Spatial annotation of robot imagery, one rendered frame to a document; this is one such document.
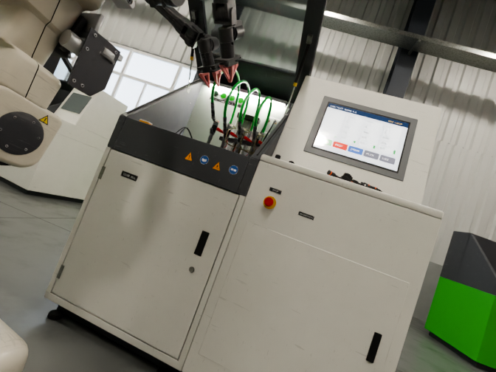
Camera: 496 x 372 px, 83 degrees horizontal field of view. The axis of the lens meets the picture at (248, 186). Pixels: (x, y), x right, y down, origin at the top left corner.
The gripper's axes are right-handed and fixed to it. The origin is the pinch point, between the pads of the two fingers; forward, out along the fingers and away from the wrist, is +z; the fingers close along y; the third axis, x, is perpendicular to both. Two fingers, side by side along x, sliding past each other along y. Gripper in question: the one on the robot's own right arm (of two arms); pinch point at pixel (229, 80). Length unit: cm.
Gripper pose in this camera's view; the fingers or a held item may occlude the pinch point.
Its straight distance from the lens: 126.5
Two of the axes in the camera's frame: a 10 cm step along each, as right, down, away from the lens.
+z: 0.5, 8.1, 5.9
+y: 5.3, -5.2, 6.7
